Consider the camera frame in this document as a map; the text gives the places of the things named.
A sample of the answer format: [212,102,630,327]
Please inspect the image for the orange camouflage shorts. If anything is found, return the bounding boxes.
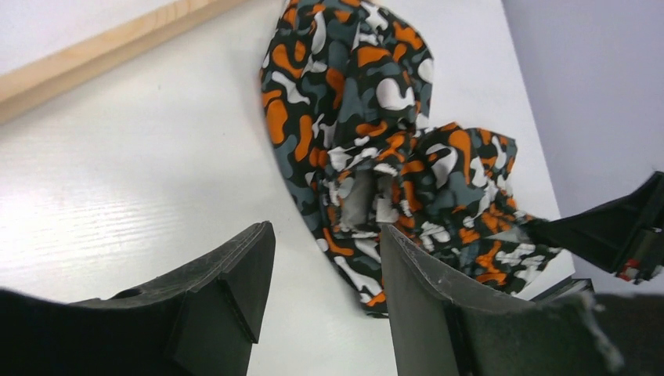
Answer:
[260,1,560,318]

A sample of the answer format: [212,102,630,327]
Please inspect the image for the wooden clothes rack frame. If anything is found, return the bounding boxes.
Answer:
[1,1,242,124]

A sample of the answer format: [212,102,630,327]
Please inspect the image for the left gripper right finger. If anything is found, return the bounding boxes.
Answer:
[380,226,623,375]

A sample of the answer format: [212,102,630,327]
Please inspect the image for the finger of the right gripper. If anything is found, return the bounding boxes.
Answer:
[525,171,663,284]

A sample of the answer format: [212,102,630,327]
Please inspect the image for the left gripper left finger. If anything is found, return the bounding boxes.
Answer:
[1,222,276,375]

